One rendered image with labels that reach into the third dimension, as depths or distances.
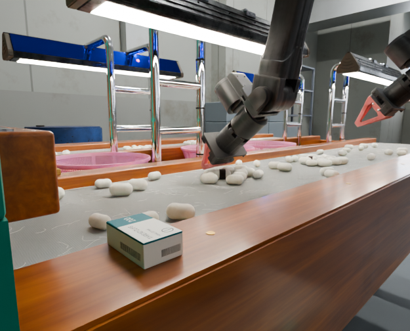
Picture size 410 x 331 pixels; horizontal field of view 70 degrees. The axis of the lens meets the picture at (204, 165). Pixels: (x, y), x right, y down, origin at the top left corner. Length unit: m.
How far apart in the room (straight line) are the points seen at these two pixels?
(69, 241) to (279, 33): 0.44
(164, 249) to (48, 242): 0.17
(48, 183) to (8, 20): 2.77
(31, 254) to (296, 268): 0.26
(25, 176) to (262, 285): 0.21
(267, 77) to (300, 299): 0.36
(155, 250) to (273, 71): 0.40
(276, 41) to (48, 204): 0.43
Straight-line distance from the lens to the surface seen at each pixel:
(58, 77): 3.04
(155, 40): 0.77
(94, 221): 0.37
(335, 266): 0.42
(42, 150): 0.27
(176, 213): 0.38
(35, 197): 0.27
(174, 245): 0.23
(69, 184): 0.60
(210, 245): 0.25
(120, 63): 1.13
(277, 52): 0.54
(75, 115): 3.05
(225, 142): 0.62
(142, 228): 0.24
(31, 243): 0.37
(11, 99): 2.90
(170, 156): 1.10
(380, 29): 6.86
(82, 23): 3.24
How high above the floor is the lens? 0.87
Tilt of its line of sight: 9 degrees down
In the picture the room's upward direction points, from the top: straight up
